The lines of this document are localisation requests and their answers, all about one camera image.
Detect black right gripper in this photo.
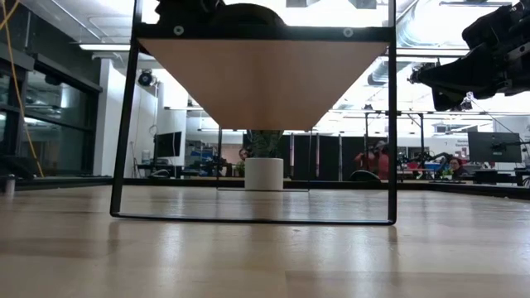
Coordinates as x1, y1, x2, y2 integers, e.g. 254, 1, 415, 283
414, 22, 530, 112

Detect black leaf-shaped bowl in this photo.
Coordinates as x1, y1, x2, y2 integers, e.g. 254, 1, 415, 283
210, 2, 287, 26

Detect black computer monitor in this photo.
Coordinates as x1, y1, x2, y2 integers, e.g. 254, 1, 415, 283
467, 131, 523, 164
153, 131, 183, 159

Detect black desk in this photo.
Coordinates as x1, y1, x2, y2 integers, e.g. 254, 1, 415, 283
471, 167, 530, 186

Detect black office chair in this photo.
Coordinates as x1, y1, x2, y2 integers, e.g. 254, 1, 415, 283
349, 169, 382, 182

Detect black partition panels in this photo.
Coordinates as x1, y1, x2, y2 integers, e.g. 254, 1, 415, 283
242, 132, 376, 182

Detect green snake plant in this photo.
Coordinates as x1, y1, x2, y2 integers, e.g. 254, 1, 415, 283
247, 129, 285, 159

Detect white round plant pot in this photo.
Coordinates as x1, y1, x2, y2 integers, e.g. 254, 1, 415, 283
244, 157, 285, 191

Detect black background rig frame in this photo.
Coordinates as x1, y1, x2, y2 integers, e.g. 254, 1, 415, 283
364, 110, 426, 166

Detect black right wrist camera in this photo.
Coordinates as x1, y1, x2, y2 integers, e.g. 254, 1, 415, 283
461, 2, 518, 46

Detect black round wall device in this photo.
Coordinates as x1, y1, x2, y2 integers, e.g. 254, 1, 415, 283
137, 69, 157, 88

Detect wooden shelf with black frame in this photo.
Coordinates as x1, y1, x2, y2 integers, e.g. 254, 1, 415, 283
109, 0, 398, 227

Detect black aluminium table frame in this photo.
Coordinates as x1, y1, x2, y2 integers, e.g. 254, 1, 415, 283
0, 175, 530, 200

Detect yellow cable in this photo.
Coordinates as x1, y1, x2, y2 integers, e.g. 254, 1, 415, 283
0, 0, 46, 179

